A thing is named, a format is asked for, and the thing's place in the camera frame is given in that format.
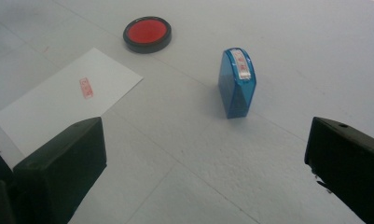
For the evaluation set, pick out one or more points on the clear blue stamp cap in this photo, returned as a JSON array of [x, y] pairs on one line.
[[239, 104]]

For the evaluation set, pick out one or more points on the round red ink pad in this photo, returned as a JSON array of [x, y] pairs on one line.
[[147, 32]]

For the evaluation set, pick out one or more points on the blue stamp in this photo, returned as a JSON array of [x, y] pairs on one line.
[[236, 84]]

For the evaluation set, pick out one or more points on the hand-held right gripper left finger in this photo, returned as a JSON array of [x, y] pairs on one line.
[[60, 174]]

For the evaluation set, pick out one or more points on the white table cover board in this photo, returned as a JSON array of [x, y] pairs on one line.
[[206, 161]]

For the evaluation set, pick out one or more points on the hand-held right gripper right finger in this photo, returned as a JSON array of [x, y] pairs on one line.
[[349, 168]]

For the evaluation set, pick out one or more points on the white paper sheet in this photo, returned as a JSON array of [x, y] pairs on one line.
[[66, 96]]

